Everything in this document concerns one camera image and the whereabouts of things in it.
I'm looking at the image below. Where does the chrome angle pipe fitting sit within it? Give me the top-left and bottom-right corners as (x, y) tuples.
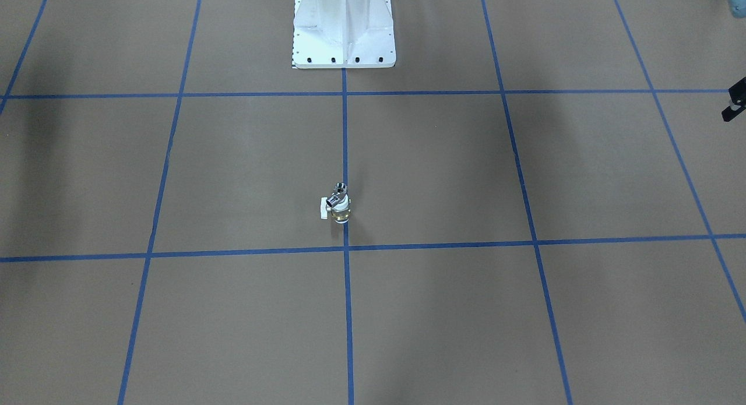
(325, 182), (349, 209)

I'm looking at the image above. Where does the white brass PPR valve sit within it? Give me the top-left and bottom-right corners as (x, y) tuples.
(319, 196), (351, 224)

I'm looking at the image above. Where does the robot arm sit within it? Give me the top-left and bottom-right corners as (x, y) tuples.
(720, 0), (745, 122)

